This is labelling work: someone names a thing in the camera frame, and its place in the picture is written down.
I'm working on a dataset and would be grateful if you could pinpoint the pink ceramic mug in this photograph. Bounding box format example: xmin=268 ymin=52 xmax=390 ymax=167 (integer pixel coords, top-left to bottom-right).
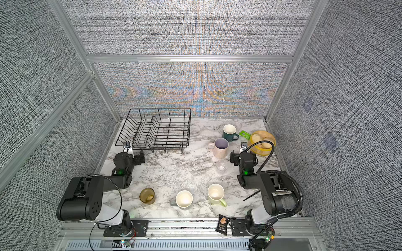
xmin=207 ymin=138 xmax=229 ymax=159

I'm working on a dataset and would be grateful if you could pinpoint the dark green ceramic mug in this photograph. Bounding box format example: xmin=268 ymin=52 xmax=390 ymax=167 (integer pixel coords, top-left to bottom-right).
xmin=222 ymin=124 xmax=240 ymax=142

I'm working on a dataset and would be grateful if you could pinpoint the black wire dish rack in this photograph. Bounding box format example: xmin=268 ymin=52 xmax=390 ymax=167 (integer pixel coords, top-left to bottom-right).
xmin=115 ymin=108 xmax=192 ymax=152

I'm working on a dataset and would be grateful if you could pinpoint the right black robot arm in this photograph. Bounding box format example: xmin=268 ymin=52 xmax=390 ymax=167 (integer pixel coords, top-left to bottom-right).
xmin=230 ymin=151 xmax=304 ymax=236

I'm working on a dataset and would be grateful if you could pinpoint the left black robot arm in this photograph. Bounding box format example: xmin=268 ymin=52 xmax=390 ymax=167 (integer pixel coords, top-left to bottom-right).
xmin=56 ymin=150 xmax=149 ymax=238

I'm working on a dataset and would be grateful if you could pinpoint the clear glass cup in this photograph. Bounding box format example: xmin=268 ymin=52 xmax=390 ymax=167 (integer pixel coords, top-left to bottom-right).
xmin=215 ymin=160 xmax=228 ymax=175

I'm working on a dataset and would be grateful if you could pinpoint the amber glass cup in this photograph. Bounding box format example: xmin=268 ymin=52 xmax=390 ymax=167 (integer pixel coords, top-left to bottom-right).
xmin=139 ymin=188 xmax=156 ymax=205

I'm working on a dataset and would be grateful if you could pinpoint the light green ceramic mug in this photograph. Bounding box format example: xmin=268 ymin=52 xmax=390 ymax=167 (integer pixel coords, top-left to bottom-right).
xmin=207 ymin=184 xmax=227 ymax=207

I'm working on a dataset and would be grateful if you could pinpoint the black stirring stick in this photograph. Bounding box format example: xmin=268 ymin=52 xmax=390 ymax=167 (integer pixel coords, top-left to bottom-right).
xmin=243 ymin=190 xmax=260 ymax=201

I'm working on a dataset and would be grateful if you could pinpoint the white grey ceramic mug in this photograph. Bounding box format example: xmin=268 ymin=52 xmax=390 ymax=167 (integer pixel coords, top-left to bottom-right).
xmin=170 ymin=190 xmax=193 ymax=210

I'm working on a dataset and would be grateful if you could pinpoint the black snack packet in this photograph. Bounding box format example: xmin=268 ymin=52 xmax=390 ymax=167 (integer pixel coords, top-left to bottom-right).
xmin=215 ymin=214 xmax=230 ymax=236

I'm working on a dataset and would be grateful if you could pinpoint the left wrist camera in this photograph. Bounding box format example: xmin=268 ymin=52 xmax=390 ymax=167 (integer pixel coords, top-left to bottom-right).
xmin=123 ymin=141 xmax=134 ymax=158

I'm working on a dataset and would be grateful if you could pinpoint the yellow bowl with green handle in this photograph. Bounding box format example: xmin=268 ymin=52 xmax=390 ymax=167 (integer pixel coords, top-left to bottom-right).
xmin=240 ymin=130 xmax=276 ymax=156

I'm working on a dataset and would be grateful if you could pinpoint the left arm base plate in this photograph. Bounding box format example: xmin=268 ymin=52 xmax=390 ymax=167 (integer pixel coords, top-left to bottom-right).
xmin=103 ymin=220 xmax=149 ymax=237

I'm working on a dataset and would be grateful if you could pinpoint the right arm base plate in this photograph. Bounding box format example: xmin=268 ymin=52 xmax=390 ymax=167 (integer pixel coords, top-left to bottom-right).
xmin=230 ymin=218 xmax=251 ymax=237

